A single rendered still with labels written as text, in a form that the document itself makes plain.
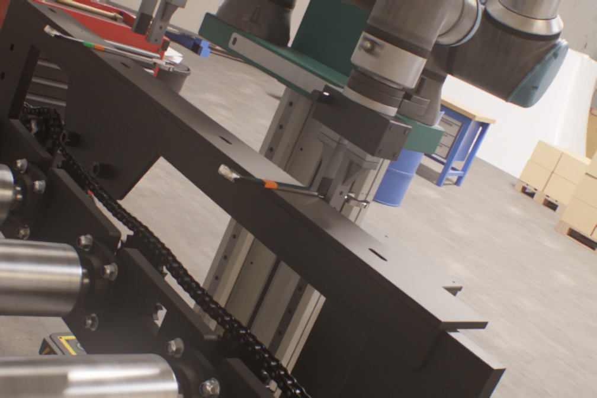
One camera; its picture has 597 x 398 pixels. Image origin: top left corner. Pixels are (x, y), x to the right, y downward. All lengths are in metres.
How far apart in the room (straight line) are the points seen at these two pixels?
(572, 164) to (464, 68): 9.38
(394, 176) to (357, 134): 5.63
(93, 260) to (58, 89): 2.22
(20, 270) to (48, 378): 0.28
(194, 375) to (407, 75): 0.48
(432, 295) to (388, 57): 0.31
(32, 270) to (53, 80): 2.29
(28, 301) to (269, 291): 0.97
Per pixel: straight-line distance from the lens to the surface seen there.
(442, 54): 1.59
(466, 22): 1.14
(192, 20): 5.86
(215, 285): 2.15
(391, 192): 6.71
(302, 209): 0.98
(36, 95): 3.44
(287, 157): 2.02
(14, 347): 2.75
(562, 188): 10.94
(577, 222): 9.41
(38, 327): 2.90
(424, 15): 1.02
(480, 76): 1.57
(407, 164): 6.68
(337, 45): 1.90
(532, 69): 1.53
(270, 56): 1.80
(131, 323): 1.24
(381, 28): 1.02
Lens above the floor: 1.42
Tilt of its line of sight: 15 degrees down
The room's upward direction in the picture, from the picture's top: 24 degrees clockwise
